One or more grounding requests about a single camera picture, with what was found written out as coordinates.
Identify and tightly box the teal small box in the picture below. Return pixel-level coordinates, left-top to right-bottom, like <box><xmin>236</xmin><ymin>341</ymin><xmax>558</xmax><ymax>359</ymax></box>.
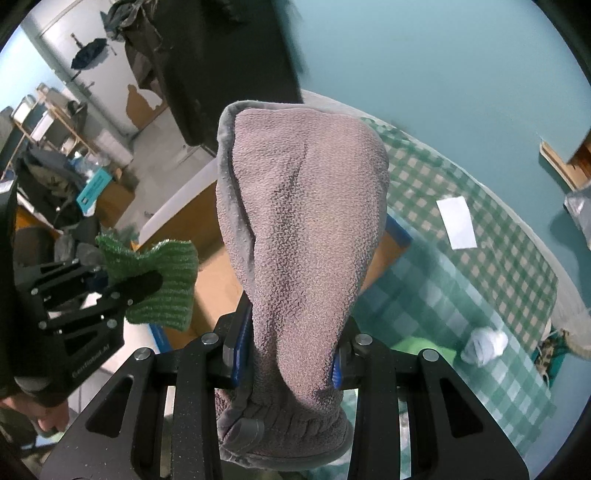
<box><xmin>76</xmin><ymin>168</ymin><xmax>112</xmax><ymax>217</ymax></box>

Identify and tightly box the black cabinet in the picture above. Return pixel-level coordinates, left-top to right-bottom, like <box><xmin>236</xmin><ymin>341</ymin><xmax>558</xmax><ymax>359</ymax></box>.
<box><xmin>124</xmin><ymin>0</ymin><xmax>306</xmax><ymax>146</ymax></box>

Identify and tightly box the person's left hand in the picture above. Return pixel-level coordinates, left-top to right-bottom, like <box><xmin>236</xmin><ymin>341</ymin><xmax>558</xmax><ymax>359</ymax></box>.
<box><xmin>1</xmin><ymin>394</ymin><xmax>70</xmax><ymax>432</ymax></box>

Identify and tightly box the brown grey terry towel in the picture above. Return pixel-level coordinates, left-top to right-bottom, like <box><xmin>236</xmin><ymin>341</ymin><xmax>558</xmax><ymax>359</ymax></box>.
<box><xmin>215</xmin><ymin>101</ymin><xmax>390</xmax><ymax>471</ymax></box>

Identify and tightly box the blue cardboard box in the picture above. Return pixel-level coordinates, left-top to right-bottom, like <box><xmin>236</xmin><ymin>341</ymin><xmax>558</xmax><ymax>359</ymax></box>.
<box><xmin>131</xmin><ymin>181</ymin><xmax>415</xmax><ymax>354</ymax></box>

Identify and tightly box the white cloth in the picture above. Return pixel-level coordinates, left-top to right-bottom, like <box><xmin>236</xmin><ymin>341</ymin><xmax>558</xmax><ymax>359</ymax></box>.
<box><xmin>460</xmin><ymin>327</ymin><xmax>509</xmax><ymax>368</ymax></box>

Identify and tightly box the green knitted cloth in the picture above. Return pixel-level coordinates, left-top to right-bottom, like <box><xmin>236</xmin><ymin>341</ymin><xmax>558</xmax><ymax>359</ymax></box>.
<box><xmin>96</xmin><ymin>234</ymin><xmax>198</xmax><ymax>332</ymax></box>

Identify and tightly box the green checkered tablecloth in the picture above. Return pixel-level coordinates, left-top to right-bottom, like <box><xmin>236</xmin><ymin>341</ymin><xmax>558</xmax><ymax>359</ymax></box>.
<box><xmin>353</xmin><ymin>124</ymin><xmax>558</xmax><ymax>452</ymax></box>

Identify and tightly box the lime green cloth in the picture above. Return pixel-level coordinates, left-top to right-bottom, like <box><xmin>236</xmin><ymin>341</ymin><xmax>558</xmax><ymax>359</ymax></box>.
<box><xmin>392</xmin><ymin>337</ymin><xmax>457</xmax><ymax>363</ymax></box>

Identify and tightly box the silver foil sheet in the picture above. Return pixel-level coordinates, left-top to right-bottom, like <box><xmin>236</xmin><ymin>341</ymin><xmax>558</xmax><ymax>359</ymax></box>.
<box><xmin>564</xmin><ymin>183</ymin><xmax>591</xmax><ymax>241</ymax></box>

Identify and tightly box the beige rope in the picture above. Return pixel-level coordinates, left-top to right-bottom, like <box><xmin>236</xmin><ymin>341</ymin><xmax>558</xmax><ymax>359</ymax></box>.
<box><xmin>551</xmin><ymin>303</ymin><xmax>591</xmax><ymax>361</ymax></box>

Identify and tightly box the white paper sheet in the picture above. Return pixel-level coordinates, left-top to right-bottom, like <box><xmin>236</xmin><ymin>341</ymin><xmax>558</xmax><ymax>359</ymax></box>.
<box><xmin>437</xmin><ymin>196</ymin><xmax>478</xmax><ymax>250</ymax></box>

